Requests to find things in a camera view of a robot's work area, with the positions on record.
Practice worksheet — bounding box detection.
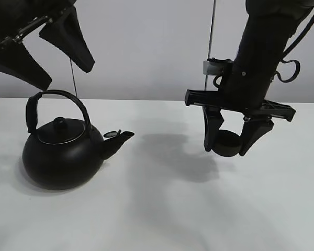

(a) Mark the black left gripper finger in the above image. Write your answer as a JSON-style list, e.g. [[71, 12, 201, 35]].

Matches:
[[39, 6, 95, 73], [0, 43, 52, 90]]

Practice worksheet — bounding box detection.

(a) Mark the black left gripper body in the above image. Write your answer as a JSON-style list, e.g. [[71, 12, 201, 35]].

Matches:
[[0, 1, 75, 42]]

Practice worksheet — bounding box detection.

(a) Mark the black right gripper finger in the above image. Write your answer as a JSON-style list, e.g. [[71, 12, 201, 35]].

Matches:
[[203, 107, 224, 152], [239, 117, 274, 156]]

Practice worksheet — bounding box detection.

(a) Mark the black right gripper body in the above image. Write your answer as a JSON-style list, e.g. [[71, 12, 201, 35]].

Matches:
[[185, 59, 296, 122]]

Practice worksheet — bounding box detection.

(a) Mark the small black teacup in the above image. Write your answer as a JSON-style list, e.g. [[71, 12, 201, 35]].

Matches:
[[212, 130, 242, 157]]

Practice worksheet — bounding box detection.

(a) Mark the black round teapot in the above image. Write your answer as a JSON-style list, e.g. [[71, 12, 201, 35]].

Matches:
[[22, 89, 134, 190]]

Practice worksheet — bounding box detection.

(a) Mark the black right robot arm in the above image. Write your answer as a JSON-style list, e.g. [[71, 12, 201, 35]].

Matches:
[[185, 1, 314, 157]]

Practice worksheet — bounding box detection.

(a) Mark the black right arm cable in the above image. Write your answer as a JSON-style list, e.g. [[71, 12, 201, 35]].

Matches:
[[273, 0, 314, 84]]

